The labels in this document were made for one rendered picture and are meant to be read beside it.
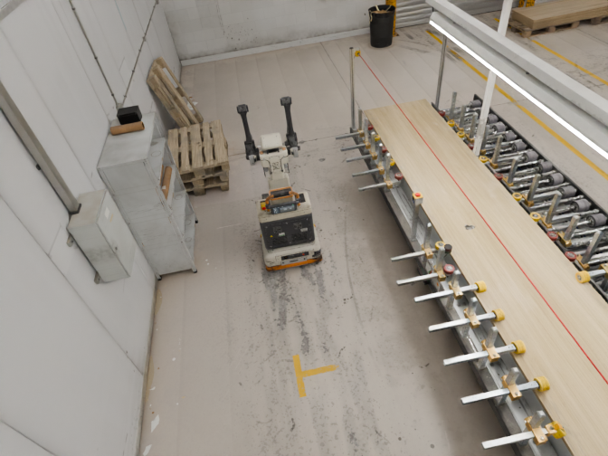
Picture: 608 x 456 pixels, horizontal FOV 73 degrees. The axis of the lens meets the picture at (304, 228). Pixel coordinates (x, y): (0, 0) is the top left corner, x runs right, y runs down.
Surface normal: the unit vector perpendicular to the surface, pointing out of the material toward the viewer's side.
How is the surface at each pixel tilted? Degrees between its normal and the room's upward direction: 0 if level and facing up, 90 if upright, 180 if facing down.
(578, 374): 0
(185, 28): 90
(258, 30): 90
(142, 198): 90
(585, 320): 0
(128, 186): 90
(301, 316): 0
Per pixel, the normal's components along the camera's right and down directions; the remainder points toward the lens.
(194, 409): -0.11, -0.72
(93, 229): 0.18, 0.66
